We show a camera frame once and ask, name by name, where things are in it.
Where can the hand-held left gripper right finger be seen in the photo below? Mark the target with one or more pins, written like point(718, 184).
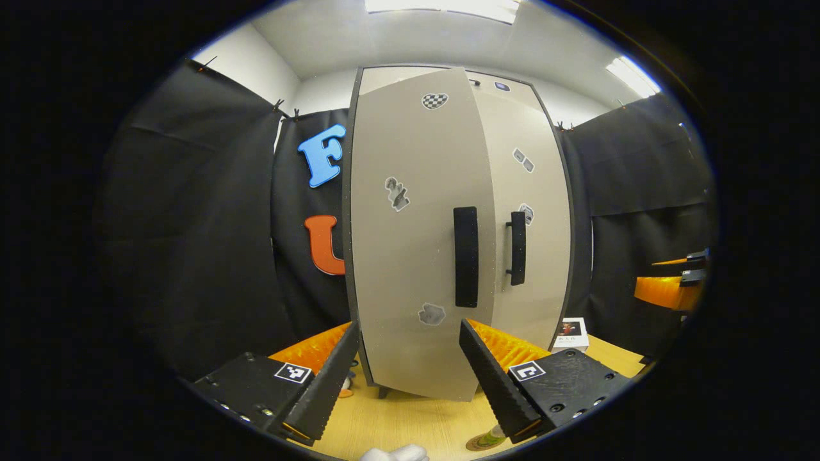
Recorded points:
point(493, 384)

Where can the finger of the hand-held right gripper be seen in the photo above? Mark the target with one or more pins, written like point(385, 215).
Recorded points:
point(666, 293)
point(695, 257)

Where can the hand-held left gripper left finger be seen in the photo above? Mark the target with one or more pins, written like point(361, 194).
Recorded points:
point(327, 390)

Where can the round brown coaster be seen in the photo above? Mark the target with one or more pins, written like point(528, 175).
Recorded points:
point(474, 444)

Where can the white cabinet door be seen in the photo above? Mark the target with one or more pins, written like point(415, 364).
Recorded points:
point(416, 256)
point(544, 192)

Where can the white and grey cabinet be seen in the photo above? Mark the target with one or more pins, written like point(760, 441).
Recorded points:
point(346, 243)

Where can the small orange white object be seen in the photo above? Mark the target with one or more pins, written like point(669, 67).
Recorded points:
point(346, 386)

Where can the white book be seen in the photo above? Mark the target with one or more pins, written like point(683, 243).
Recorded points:
point(570, 334)

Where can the ceiling light panel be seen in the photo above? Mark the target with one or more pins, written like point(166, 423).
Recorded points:
point(633, 75)

